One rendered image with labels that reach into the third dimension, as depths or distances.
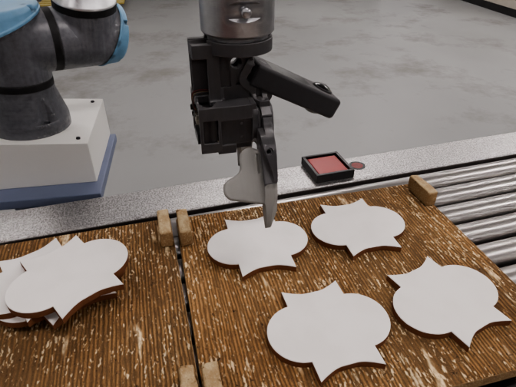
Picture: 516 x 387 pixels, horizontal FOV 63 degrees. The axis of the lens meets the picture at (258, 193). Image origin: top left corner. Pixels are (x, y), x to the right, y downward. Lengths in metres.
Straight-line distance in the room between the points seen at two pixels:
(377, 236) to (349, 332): 0.18
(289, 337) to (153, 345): 0.15
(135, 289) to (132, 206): 0.22
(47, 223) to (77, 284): 0.24
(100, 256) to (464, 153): 0.73
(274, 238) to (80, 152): 0.46
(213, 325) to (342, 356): 0.15
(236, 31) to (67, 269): 0.34
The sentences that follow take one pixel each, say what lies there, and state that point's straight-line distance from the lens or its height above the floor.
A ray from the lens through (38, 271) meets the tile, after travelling 0.58.
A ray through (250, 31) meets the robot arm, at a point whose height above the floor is 1.24.
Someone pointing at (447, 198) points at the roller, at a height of 0.91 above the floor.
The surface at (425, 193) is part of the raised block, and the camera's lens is 0.73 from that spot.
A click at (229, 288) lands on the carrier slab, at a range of 0.55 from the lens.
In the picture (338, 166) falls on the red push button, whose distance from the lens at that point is 0.82.
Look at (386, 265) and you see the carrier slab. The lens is 0.60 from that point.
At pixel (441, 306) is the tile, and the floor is 0.95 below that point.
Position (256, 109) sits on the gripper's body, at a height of 1.16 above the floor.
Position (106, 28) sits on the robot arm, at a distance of 0.91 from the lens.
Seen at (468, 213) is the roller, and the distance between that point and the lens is 0.79.
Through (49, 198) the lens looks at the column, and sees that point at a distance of 0.91.
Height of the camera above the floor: 1.34
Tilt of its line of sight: 34 degrees down
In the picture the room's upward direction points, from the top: straight up
